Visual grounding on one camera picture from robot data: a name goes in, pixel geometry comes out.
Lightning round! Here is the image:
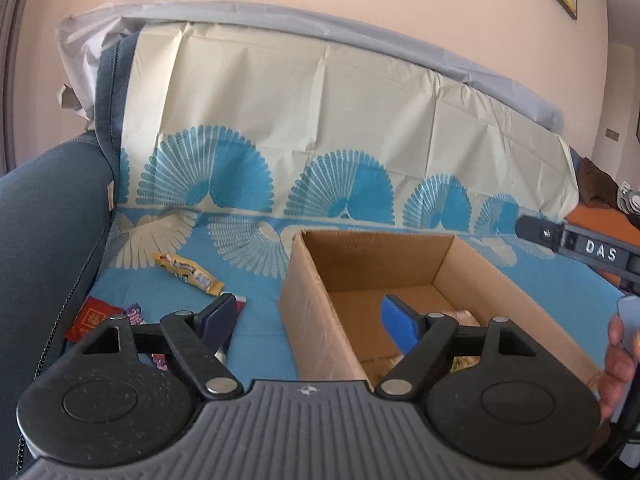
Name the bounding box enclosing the person right hand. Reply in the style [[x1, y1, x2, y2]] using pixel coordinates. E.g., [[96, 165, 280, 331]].
[[598, 314, 639, 419]]

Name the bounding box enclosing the yellow Alpenliebe candy pack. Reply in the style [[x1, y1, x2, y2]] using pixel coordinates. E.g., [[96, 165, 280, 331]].
[[152, 252, 224, 297]]

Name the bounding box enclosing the round puffed rice cake pack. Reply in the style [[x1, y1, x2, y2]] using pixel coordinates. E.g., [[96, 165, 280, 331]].
[[387, 310, 483, 373]]

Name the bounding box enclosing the blue fan-pattern sofa cover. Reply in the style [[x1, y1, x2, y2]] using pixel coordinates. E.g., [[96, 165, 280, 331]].
[[92, 23, 618, 382]]

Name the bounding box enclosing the grey curtain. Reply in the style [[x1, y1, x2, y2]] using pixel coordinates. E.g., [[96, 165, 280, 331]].
[[0, 0, 26, 176]]

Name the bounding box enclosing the small purple candy packet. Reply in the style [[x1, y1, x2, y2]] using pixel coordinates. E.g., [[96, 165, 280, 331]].
[[125, 304, 168, 370]]

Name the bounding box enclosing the orange cushion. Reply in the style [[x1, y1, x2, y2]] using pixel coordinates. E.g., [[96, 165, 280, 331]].
[[564, 202, 640, 288]]

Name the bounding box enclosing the dark blue sofa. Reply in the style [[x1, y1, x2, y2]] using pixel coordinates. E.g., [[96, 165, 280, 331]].
[[1, 35, 138, 479]]

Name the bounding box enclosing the grey sheet on backrest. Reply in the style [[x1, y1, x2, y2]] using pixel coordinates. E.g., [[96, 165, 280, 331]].
[[55, 1, 564, 133]]

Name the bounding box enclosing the brown clothing pile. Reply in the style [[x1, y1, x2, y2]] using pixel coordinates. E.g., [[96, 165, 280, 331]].
[[576, 157, 618, 209]]

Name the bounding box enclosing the brown cardboard box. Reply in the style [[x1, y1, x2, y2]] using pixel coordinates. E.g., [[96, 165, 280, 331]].
[[279, 231, 601, 389]]

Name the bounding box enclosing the dark red square snack packet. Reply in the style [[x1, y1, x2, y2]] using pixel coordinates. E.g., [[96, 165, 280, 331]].
[[65, 297, 124, 344]]

